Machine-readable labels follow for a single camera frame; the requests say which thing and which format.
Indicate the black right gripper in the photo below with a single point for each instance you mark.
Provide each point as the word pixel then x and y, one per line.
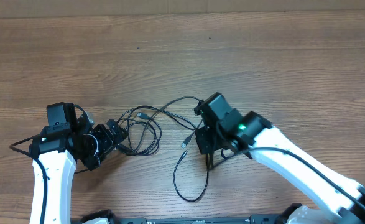
pixel 207 149

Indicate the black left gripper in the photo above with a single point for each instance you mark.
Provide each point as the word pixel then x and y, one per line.
pixel 107 141

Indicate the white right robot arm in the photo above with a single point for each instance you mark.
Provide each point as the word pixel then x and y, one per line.
pixel 339 199

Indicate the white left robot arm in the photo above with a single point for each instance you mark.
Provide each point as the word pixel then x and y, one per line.
pixel 66 139

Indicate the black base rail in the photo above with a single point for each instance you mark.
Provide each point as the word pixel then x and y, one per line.
pixel 197 220

